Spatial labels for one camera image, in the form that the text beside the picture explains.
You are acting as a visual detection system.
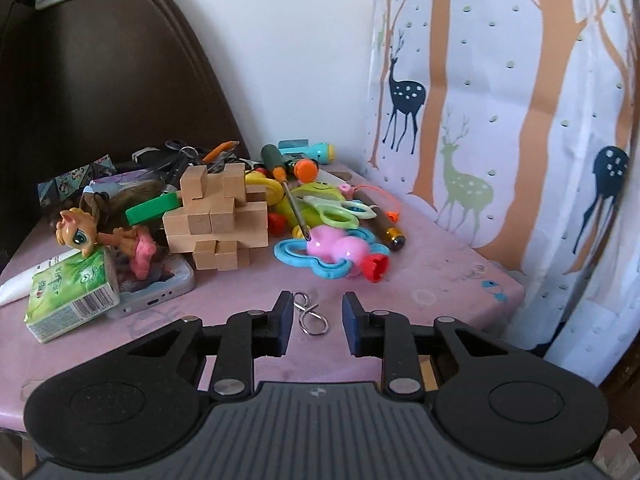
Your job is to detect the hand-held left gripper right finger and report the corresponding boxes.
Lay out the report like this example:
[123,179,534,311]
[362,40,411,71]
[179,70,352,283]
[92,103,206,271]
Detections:
[341,291,506,401]

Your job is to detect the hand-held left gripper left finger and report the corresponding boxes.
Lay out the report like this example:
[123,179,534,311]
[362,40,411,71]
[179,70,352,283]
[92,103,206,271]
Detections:
[125,290,296,401]

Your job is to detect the metal wire puzzle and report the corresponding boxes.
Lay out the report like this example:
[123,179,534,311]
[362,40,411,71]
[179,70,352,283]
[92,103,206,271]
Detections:
[291,290,331,336]

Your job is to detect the red plastic toy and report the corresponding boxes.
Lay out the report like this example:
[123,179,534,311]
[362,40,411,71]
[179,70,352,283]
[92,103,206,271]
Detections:
[361,254,391,283]

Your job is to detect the pink plastic toy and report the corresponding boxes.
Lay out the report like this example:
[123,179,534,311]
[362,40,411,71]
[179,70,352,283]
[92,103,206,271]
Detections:
[305,225,373,263]

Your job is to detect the brown cylinder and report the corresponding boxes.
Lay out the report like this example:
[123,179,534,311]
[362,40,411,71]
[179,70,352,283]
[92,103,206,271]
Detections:
[352,187,407,252]

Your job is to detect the green plastic scissors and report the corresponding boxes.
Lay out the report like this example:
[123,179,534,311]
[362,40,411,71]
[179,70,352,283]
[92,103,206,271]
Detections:
[300,195,378,228]

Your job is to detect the dark nightstand with pink top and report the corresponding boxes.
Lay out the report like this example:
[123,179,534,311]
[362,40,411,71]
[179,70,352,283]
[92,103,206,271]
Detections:
[0,162,527,436]

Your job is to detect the phone in pink case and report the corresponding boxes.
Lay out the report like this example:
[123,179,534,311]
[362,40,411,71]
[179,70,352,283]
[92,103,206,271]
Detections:
[106,255,196,320]

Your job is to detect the wooden block puzzle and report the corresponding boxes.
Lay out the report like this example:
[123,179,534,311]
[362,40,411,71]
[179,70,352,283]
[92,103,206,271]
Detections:
[161,162,273,272]

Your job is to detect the green smiley toy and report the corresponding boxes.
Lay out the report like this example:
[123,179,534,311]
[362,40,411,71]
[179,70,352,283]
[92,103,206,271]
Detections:
[277,180,351,231]

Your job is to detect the yellow banana toy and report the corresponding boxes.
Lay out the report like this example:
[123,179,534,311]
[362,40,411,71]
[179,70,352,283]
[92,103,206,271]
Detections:
[244,170,283,208]

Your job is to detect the orange stubby screwdriver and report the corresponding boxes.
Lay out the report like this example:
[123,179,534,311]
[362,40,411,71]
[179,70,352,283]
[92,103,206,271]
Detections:
[292,159,321,183]

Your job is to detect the teal toy flashlight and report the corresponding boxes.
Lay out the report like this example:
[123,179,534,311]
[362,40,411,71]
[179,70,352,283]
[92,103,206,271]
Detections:
[277,139,337,165]

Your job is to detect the green plastic block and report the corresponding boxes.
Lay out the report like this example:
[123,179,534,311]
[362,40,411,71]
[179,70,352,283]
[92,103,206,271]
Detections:
[125,194,181,227]

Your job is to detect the brown shiny object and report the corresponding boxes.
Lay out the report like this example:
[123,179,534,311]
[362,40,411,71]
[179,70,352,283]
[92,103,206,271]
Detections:
[47,180,178,231]

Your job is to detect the black scissors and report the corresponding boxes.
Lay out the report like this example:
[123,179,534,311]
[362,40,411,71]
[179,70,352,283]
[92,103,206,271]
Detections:
[132,137,211,173]

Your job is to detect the green tissue packet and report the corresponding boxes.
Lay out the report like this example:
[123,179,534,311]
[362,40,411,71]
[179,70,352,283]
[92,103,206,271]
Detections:
[25,247,122,345]

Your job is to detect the patterned triangular box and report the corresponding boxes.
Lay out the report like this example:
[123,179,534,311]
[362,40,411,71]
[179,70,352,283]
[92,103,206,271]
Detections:
[37,156,118,206]

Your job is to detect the deer print wardrobe cover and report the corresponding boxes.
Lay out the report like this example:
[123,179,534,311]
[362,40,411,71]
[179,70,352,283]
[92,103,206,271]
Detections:
[367,0,640,386]

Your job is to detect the white tube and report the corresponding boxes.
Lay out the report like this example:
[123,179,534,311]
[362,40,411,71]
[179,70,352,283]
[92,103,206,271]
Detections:
[0,255,76,307]

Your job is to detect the dark wooden headboard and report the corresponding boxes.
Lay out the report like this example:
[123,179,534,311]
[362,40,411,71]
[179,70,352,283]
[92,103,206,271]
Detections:
[0,0,253,261]

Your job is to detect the blue plastic butterfly ring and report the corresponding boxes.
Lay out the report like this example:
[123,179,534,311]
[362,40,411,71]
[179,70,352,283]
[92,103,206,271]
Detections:
[273,227,392,281]

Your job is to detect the orange cord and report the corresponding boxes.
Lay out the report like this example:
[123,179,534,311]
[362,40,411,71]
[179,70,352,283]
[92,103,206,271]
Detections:
[350,184,403,223]

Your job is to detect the green handled screwdriver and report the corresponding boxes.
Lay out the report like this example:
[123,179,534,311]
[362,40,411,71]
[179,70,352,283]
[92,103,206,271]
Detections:
[261,144,312,242]

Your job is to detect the orange handled pliers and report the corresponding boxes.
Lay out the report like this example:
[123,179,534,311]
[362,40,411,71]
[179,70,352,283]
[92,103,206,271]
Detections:
[202,140,241,166]

